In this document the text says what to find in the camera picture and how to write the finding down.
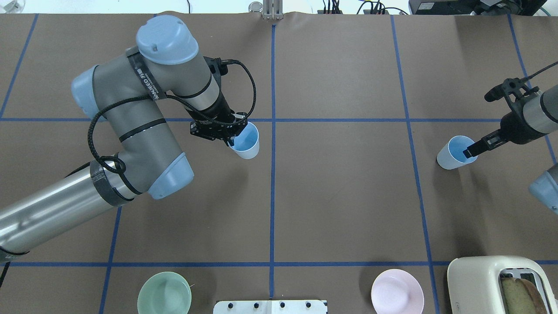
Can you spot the toast slice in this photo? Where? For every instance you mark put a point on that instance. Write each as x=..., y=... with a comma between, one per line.
x=522, y=297

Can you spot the aluminium frame post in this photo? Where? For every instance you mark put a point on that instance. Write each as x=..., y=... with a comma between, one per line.
x=272, y=9

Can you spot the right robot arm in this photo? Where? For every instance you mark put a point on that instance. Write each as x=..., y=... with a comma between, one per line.
x=534, y=118

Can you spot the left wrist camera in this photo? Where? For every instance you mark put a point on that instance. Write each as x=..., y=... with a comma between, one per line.
x=217, y=66

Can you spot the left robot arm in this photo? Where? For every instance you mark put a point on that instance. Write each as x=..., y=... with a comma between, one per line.
x=133, y=149

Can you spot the green bowl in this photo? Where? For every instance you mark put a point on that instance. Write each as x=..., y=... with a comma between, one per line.
x=165, y=293

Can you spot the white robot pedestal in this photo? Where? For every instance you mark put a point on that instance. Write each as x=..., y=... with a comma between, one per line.
x=271, y=307

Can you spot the blue cup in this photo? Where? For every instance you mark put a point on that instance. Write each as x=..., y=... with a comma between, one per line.
x=247, y=143
x=451, y=156

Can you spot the pink bowl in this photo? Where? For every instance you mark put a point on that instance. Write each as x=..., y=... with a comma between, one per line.
x=397, y=292

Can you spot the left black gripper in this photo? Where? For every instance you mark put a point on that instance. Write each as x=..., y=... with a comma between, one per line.
x=219, y=110

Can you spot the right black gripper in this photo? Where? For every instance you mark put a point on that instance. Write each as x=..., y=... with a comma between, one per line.
x=516, y=125

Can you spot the cream toaster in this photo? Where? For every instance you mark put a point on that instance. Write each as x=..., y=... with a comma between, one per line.
x=474, y=284

